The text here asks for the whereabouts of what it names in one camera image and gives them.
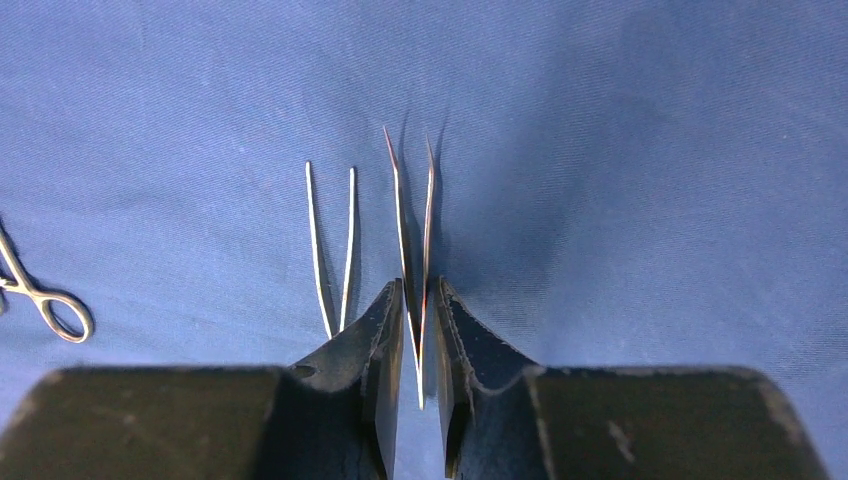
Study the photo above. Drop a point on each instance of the steel hemostat forceps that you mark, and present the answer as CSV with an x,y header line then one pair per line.
x,y
21,283

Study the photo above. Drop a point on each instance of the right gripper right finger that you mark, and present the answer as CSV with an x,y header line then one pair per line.
x,y
504,416

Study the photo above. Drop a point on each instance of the steel toothed tissue forceps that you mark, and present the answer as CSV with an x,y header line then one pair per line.
x,y
415,275

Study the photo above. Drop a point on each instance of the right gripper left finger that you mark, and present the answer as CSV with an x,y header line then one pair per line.
x,y
331,415

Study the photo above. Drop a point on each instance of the blue surgical wrap cloth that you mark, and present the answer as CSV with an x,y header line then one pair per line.
x,y
621,182

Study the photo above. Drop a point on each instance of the steel tweezers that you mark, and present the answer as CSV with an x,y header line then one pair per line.
x,y
332,325

